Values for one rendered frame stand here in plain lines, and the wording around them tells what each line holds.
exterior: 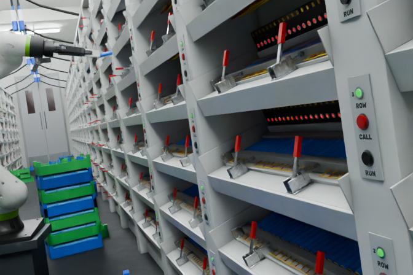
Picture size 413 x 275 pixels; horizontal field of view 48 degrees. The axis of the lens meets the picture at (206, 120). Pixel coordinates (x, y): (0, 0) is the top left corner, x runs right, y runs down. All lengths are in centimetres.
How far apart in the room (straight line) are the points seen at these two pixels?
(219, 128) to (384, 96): 70
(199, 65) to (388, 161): 71
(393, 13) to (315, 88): 17
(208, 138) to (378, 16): 72
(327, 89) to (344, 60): 7
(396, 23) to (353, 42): 6
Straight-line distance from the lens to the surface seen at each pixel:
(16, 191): 205
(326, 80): 64
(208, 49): 119
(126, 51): 258
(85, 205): 287
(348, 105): 59
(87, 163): 285
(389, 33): 54
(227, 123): 119
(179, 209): 170
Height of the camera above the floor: 70
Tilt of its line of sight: 1 degrees down
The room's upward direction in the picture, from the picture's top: 8 degrees counter-clockwise
